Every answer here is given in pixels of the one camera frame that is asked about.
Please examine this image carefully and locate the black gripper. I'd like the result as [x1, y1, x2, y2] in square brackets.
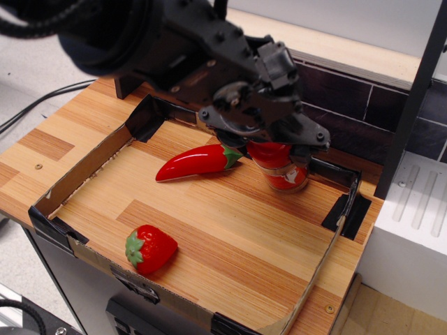
[198, 82, 330, 166]

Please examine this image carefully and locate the black vertical post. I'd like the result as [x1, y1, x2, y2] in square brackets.
[374, 0, 446, 200]

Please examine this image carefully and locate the light wooden shelf board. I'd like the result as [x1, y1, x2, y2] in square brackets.
[227, 8, 420, 90]

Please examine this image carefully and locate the black floor cable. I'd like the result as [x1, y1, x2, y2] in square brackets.
[0, 79, 96, 135]

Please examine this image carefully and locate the black cabinet under table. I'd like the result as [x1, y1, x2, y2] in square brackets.
[24, 226, 217, 335]

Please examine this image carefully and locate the black device at bottom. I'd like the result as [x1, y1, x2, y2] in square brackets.
[105, 297, 210, 334]

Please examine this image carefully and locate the dark brick-pattern back panel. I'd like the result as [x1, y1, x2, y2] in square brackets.
[113, 59, 447, 168]

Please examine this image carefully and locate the red toy chili pepper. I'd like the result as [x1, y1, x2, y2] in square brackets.
[155, 144, 243, 182]

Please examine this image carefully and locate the red toy strawberry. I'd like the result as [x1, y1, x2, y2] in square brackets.
[125, 225, 178, 275]

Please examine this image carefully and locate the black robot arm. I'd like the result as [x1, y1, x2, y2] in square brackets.
[1, 1, 330, 165]

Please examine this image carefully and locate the red-capped basil spice bottle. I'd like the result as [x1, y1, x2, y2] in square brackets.
[246, 141, 308, 191]

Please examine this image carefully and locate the cardboard fence with black tape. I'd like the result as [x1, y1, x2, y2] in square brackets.
[27, 93, 373, 335]

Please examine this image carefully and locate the white sink drainboard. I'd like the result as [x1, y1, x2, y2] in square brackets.
[358, 153, 446, 320]

